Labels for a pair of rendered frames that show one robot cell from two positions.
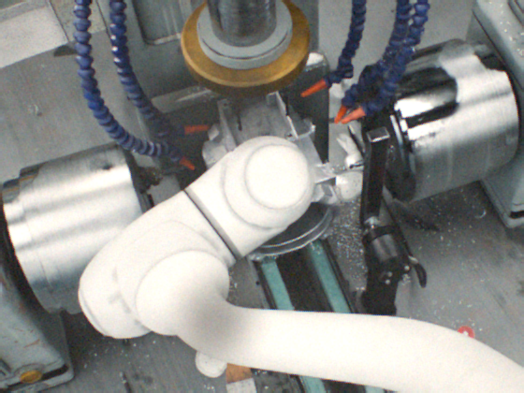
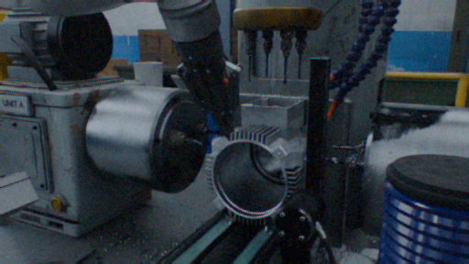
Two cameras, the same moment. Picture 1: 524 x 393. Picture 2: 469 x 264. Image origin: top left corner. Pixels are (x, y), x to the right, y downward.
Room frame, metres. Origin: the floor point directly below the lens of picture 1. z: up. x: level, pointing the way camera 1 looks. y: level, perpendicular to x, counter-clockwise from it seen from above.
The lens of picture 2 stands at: (0.09, -0.44, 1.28)
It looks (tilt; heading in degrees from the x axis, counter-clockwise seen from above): 14 degrees down; 43
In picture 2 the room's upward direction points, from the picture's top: straight up
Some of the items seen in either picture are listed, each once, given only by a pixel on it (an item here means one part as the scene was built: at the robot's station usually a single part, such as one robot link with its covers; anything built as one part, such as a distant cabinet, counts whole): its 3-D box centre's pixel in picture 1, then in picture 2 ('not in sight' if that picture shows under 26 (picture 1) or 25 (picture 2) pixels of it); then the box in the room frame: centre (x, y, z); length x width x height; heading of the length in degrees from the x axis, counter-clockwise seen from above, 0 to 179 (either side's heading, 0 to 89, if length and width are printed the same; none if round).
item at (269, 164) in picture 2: not in sight; (280, 153); (0.80, 0.08, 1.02); 0.15 x 0.02 x 0.15; 107
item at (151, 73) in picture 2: not in sight; (147, 79); (1.76, 2.00, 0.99); 0.24 x 0.22 x 0.24; 114
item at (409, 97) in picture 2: not in sight; (411, 108); (5.12, 1.20, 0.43); 1.20 x 0.94 x 0.85; 116
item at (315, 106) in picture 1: (244, 127); (289, 162); (0.86, 0.09, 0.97); 0.30 x 0.11 x 0.34; 107
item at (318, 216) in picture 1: (270, 182); (266, 165); (0.71, 0.05, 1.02); 0.20 x 0.19 x 0.19; 18
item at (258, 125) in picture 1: (259, 133); (273, 118); (0.75, 0.06, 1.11); 0.12 x 0.11 x 0.07; 18
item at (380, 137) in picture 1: (372, 182); (316, 136); (0.63, -0.12, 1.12); 0.04 x 0.03 x 0.26; 17
